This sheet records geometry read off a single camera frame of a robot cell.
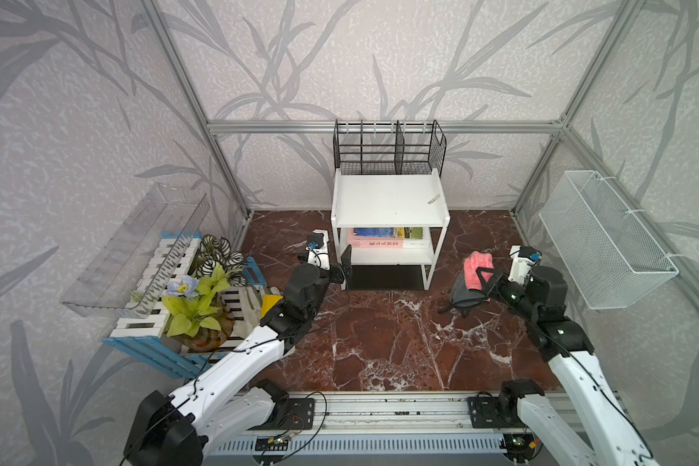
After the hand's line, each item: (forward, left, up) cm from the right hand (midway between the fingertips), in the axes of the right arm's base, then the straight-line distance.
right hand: (476, 268), depth 75 cm
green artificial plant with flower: (-14, +68, +1) cm, 69 cm away
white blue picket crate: (-20, +74, +6) cm, 77 cm away
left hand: (+5, +37, +5) cm, 37 cm away
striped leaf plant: (+4, +70, +3) cm, 70 cm away
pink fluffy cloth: (+2, 0, +1) cm, 2 cm away
